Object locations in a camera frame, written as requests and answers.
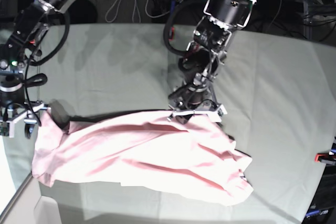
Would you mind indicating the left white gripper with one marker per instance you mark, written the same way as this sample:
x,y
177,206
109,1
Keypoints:
x,y
186,103

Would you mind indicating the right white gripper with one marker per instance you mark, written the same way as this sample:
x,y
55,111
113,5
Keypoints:
x,y
13,113

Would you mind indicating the pink t-shirt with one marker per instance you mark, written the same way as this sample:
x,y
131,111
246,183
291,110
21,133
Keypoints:
x,y
196,160

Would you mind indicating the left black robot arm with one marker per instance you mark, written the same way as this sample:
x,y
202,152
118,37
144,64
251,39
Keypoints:
x,y
200,61

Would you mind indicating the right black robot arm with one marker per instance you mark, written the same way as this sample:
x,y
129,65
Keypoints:
x,y
22,50

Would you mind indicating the middle red black clamp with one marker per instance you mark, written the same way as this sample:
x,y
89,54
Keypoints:
x,y
171,29

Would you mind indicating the red black clamp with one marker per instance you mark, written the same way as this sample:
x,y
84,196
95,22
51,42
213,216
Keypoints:
x,y
171,29
325,158

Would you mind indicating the right red black clamp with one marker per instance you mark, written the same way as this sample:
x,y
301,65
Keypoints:
x,y
325,158

